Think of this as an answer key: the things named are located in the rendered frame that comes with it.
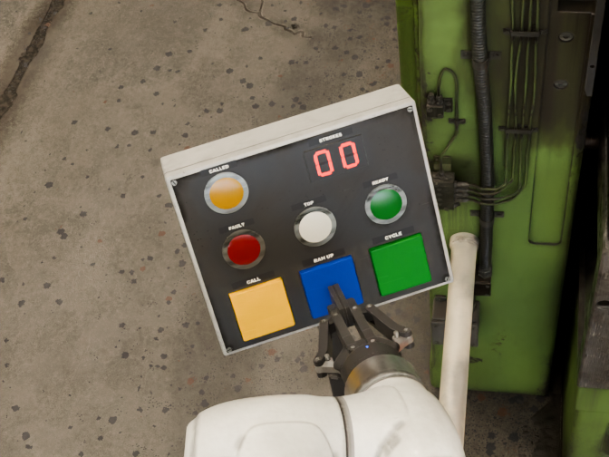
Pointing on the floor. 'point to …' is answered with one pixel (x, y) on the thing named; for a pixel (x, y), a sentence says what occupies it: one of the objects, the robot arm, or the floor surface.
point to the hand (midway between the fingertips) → (341, 305)
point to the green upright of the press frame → (580, 32)
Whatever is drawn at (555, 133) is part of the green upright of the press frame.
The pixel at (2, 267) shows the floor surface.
